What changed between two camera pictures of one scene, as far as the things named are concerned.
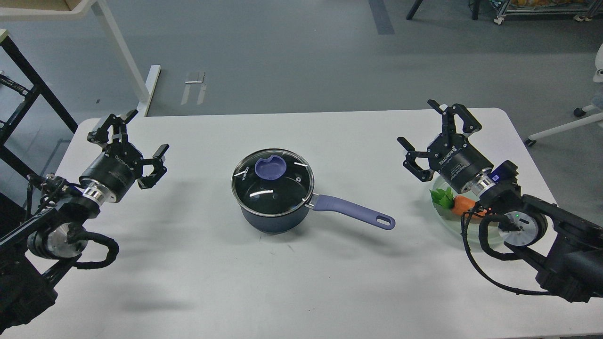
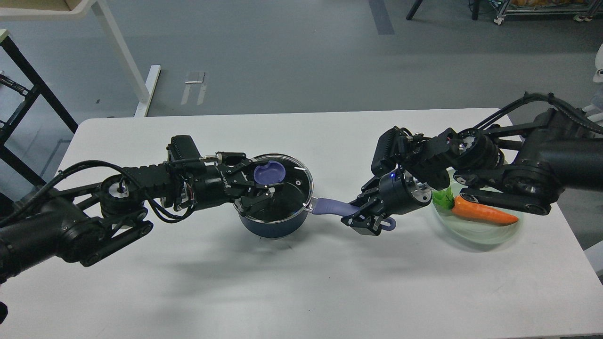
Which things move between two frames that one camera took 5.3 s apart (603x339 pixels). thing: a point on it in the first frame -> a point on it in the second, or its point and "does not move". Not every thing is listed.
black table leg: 413,9 does not move
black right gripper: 458,162 -> 399,192
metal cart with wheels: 585,9 does not move
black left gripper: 110,177 -> 212,184
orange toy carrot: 459,205 does not move
